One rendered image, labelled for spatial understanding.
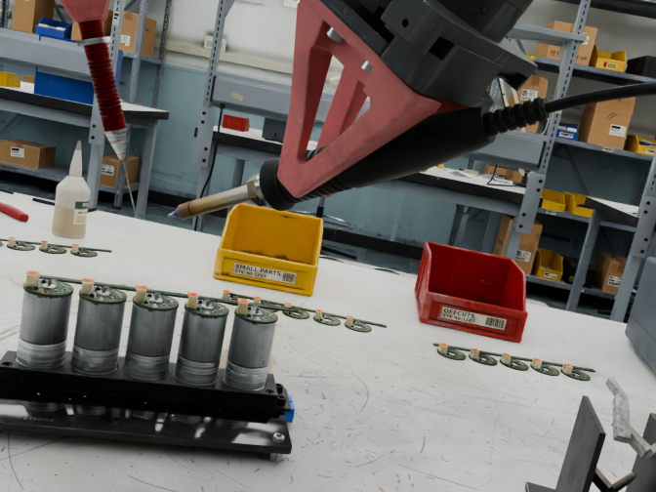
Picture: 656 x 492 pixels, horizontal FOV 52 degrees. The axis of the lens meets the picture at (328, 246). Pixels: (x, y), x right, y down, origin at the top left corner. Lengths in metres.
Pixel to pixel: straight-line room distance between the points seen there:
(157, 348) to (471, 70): 0.22
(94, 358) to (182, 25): 4.70
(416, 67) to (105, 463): 0.23
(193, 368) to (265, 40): 4.55
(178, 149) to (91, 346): 4.65
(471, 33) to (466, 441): 0.27
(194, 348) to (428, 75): 0.21
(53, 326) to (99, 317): 0.02
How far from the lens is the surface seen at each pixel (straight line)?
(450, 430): 0.45
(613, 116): 4.53
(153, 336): 0.38
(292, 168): 0.29
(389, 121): 0.25
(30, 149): 5.04
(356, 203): 4.80
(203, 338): 0.38
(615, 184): 4.99
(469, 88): 0.27
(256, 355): 0.38
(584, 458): 0.35
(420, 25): 0.22
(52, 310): 0.38
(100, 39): 0.35
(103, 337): 0.38
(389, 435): 0.42
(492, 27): 0.26
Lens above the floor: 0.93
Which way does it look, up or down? 12 degrees down
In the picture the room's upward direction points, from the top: 11 degrees clockwise
